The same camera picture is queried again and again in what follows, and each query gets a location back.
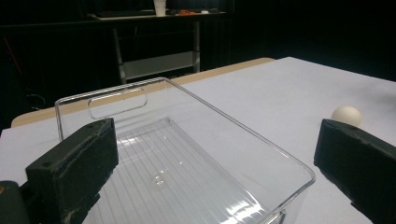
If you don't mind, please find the metal shelf rack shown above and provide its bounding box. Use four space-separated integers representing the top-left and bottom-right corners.
88 11 233 85

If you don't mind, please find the white table cover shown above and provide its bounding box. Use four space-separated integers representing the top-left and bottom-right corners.
0 56 396 224

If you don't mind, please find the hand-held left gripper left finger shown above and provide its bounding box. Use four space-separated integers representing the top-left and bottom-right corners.
25 117 120 224

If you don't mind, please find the white egg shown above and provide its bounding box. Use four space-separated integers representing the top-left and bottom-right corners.
331 105 364 128

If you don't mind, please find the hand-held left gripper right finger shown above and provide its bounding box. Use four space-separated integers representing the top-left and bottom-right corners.
313 118 396 224

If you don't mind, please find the clear plastic box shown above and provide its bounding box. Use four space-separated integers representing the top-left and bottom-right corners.
54 77 317 224

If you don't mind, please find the white cup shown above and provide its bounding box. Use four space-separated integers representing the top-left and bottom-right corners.
152 0 168 17

